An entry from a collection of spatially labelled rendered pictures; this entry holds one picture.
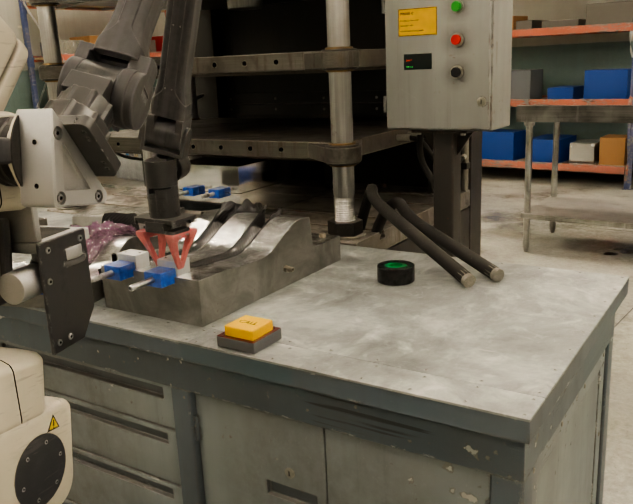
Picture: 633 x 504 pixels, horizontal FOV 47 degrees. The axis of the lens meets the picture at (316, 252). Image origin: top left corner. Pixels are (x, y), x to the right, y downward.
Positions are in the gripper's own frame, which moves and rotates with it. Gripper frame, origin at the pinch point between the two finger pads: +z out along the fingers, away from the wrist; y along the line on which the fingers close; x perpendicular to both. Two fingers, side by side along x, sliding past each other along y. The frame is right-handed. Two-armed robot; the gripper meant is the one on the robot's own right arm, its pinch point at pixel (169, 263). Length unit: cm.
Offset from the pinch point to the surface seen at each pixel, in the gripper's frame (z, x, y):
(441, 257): 7, -45, -36
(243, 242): 1.5, -22.9, 0.4
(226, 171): -3, -79, 50
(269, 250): 1.9, -20.9, -7.9
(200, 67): -35, -80, 58
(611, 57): -24, -675, 52
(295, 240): 1.8, -29.7, -8.4
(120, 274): 2.1, 4.5, 8.7
